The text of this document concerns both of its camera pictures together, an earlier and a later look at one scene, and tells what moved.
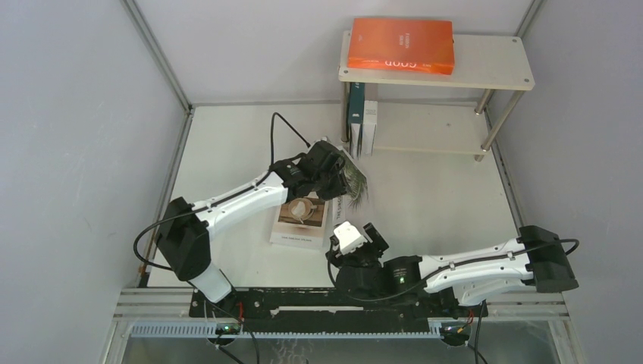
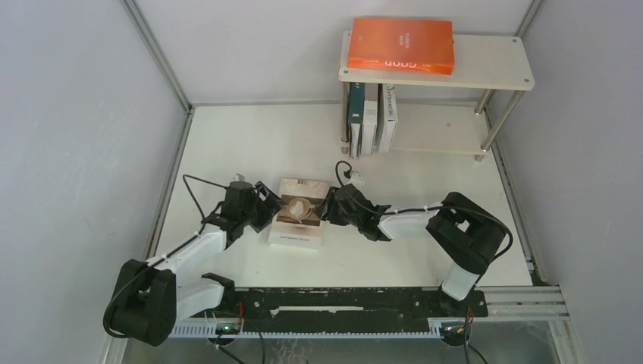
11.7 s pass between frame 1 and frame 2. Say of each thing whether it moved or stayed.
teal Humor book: stayed
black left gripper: moved
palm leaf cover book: moved
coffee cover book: stayed
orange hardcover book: stayed
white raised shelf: stayed
